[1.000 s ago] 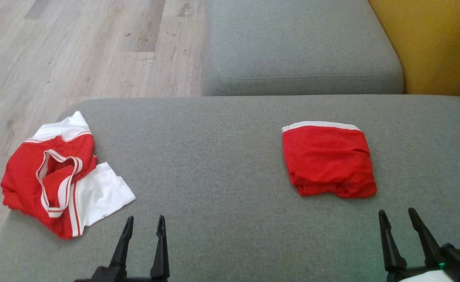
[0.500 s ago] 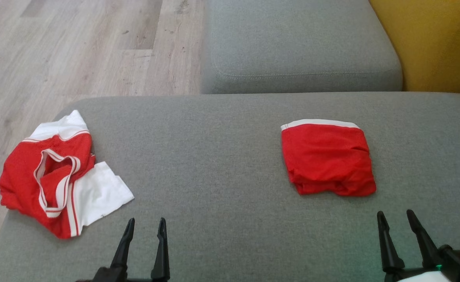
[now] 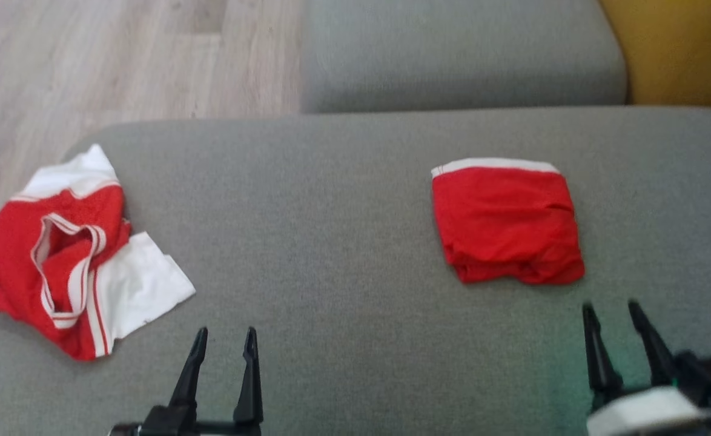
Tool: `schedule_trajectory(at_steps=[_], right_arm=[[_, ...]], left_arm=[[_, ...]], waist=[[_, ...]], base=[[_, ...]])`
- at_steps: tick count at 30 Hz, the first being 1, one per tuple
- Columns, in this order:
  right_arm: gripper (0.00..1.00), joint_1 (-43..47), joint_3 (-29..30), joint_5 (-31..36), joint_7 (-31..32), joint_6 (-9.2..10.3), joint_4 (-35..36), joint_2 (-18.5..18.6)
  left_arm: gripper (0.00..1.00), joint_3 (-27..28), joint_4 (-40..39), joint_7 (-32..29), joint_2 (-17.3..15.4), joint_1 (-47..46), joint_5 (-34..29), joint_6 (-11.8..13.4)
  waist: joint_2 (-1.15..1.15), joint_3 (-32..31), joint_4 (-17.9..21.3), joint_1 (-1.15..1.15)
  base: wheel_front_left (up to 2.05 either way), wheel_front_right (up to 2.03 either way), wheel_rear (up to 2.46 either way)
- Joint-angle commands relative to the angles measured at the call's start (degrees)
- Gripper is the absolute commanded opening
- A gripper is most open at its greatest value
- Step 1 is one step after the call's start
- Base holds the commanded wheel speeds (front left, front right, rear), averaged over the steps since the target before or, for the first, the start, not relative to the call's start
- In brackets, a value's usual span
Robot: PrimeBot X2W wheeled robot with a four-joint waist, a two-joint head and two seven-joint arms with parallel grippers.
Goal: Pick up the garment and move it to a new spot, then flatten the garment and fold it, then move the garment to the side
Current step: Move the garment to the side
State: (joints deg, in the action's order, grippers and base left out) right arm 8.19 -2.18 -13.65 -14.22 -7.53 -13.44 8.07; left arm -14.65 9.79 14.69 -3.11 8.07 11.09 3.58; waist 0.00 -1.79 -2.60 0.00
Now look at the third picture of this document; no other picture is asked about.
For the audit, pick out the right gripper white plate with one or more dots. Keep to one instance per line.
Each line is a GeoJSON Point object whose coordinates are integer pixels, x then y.
{"type": "Point", "coordinates": [646, 415]}

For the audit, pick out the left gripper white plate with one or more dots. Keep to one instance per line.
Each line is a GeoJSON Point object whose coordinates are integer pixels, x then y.
{"type": "Point", "coordinates": [186, 424]}

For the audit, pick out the red shorts with white waistband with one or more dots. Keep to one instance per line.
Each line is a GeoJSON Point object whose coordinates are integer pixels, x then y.
{"type": "Point", "coordinates": [507, 224]}

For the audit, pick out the red and white basketball jersey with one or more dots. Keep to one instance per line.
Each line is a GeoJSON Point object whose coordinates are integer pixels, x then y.
{"type": "Point", "coordinates": [40, 260]}

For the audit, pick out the grey sofa seat cushion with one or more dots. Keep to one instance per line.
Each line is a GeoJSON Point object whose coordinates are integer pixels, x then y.
{"type": "Point", "coordinates": [355, 272]}

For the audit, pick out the yellow cushion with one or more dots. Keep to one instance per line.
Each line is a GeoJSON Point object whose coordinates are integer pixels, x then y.
{"type": "Point", "coordinates": [682, 48]}

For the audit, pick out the grey sofa back cushion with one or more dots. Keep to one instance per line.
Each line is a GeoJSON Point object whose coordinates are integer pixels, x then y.
{"type": "Point", "coordinates": [452, 54]}

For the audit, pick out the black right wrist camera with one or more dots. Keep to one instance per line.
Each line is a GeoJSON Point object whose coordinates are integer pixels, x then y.
{"type": "Point", "coordinates": [710, 378]}

